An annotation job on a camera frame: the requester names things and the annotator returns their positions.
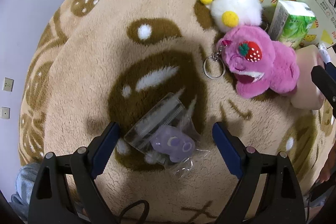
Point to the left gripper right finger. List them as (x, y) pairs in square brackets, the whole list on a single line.
[(281, 200)]

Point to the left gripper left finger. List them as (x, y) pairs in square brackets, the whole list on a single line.
[(51, 201)]

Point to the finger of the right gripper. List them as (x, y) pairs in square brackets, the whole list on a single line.
[(325, 83)]

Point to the pink swirl roll plush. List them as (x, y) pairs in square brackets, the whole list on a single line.
[(307, 95)]

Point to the green tissue pack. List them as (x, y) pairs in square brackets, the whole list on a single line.
[(291, 22)]

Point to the pink plush bear keychain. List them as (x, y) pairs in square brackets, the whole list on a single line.
[(257, 62)]

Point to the white fluffy plush yellow pompoms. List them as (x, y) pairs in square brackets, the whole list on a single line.
[(228, 14)]

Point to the purple toy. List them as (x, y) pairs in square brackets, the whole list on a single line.
[(166, 135)]

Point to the wall socket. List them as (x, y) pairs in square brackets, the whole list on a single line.
[(8, 84)]

